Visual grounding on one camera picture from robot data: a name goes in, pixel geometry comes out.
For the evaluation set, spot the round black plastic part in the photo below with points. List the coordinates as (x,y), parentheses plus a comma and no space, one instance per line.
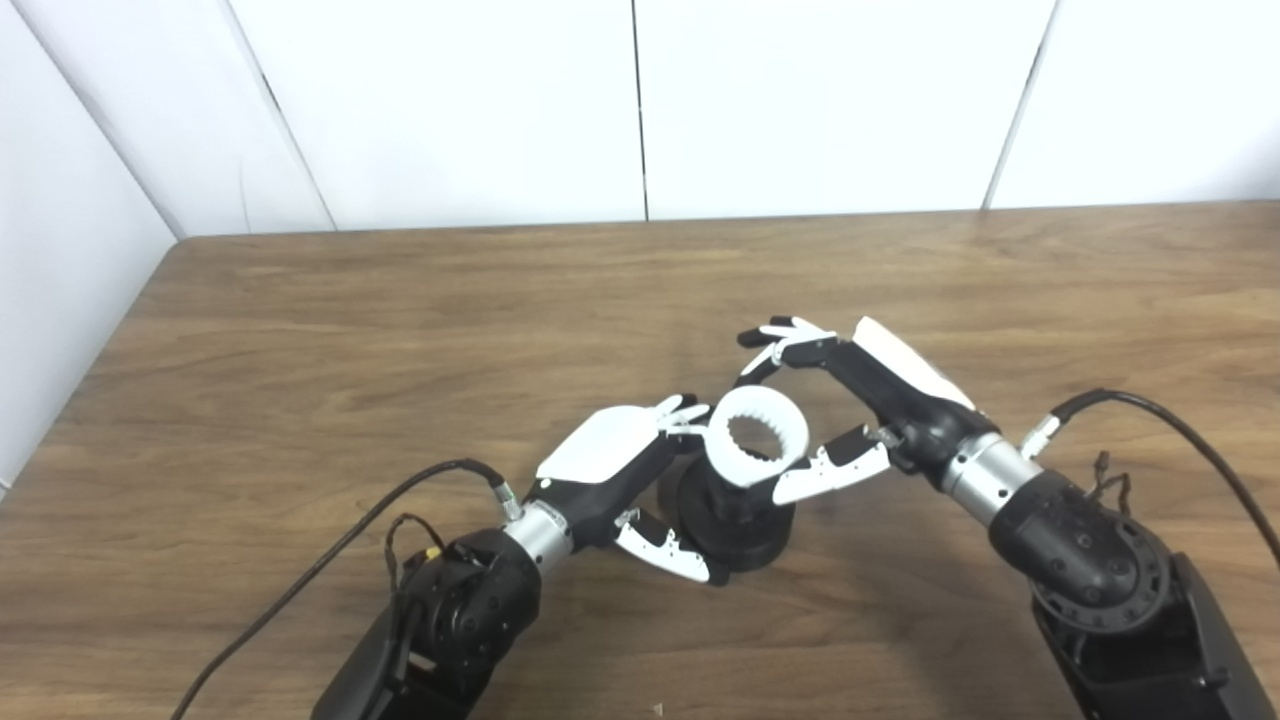
(750,540)

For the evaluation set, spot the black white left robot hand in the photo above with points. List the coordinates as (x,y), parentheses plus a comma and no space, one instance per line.
(610,445)

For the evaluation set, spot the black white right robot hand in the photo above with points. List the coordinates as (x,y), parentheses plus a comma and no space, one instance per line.
(910,390)

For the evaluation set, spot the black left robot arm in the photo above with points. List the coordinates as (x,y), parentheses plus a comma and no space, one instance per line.
(460,620)

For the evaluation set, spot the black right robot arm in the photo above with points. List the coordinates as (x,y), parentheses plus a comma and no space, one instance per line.
(1090,560)

